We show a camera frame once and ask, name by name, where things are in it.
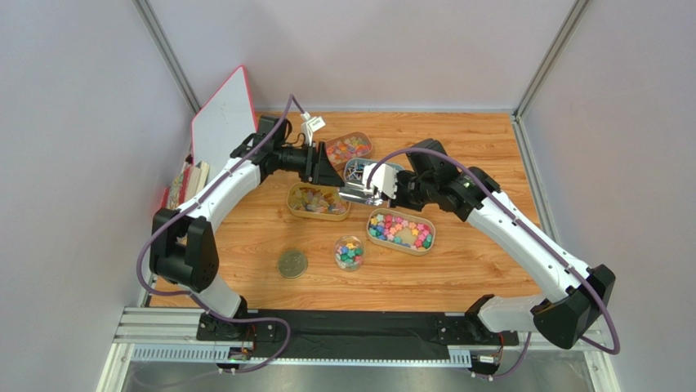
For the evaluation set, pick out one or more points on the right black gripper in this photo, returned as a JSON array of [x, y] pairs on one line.
[[399, 189]]

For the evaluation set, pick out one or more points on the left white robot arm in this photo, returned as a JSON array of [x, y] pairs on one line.
[[183, 250]]

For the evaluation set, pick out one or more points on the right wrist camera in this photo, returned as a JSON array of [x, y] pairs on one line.
[[381, 180]]

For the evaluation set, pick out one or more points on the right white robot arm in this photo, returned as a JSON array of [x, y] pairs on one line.
[[572, 304]]

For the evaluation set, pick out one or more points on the white board with red edge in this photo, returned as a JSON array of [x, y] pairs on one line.
[[226, 119]]

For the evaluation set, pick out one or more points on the stack of books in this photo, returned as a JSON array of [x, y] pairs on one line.
[[186, 186]]

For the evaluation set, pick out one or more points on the clear plastic jar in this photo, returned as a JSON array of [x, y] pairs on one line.
[[348, 253]]

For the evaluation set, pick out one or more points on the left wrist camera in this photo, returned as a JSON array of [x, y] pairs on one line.
[[310, 125]]

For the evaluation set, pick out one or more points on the blue tray of lollipops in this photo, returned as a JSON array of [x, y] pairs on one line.
[[354, 169]]

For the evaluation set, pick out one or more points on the yellow tray of popsicle candies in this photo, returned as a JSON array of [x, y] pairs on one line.
[[316, 202]]

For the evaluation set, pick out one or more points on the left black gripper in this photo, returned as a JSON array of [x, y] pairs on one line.
[[321, 172]]

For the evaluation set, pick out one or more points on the silver metal scoop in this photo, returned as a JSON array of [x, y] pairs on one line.
[[354, 192]]

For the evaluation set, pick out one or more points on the aluminium frame rail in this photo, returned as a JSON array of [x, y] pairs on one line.
[[169, 334]]

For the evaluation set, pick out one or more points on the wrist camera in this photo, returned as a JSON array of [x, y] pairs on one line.
[[310, 125], [381, 180]]

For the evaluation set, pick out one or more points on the pink tray of gummy candies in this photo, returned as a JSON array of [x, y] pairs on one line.
[[342, 149]]

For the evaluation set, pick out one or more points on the gold metal jar lid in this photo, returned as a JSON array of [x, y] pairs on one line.
[[292, 264]]

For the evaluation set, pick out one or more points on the beige tray of star candies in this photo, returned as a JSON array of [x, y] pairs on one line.
[[400, 231]]

